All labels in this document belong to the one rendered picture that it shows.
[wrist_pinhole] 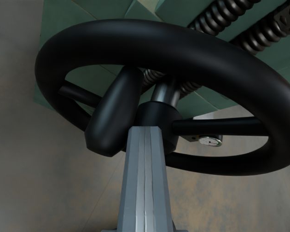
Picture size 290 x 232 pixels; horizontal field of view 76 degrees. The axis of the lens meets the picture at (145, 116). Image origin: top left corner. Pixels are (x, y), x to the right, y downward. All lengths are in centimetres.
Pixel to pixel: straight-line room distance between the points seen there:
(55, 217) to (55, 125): 42
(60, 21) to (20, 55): 70
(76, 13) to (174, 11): 24
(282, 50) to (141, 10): 14
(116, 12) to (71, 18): 10
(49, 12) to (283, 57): 39
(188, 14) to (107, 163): 94
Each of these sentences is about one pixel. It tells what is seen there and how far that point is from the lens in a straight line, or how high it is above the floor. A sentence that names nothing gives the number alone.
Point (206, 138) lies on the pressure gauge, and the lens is 52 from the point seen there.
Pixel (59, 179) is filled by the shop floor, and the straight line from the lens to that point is 101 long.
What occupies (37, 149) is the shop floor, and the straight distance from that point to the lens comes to 100.
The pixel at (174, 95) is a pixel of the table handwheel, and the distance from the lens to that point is 24.
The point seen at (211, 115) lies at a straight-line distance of 63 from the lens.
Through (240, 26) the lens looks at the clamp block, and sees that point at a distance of 21.
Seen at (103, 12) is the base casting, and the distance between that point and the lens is 37.
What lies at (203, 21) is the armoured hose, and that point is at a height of 91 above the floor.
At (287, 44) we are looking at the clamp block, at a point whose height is 94.
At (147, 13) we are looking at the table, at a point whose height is 87.
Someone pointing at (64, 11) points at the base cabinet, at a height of 68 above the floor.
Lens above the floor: 100
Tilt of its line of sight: 56 degrees down
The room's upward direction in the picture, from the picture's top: 69 degrees clockwise
